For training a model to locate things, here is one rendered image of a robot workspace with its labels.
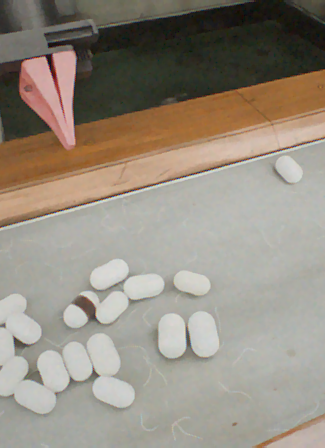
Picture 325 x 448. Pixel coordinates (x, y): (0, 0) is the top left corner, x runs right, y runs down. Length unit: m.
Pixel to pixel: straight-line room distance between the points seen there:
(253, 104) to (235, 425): 0.41
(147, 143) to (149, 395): 0.30
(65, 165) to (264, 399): 0.31
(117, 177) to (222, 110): 0.17
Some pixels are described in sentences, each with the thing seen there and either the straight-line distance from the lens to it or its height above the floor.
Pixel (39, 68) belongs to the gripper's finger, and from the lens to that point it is 0.50.
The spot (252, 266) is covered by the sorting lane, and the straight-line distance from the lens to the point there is 0.52.
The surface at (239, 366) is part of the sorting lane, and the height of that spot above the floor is 0.74.
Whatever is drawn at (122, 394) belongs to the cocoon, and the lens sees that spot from 0.41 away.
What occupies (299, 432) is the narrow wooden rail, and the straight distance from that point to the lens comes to 0.40.
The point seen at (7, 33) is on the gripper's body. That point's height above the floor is 0.91.
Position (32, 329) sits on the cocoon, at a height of 0.76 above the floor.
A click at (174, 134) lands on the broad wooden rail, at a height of 0.76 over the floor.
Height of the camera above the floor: 1.11
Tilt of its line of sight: 41 degrees down
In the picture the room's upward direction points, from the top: straight up
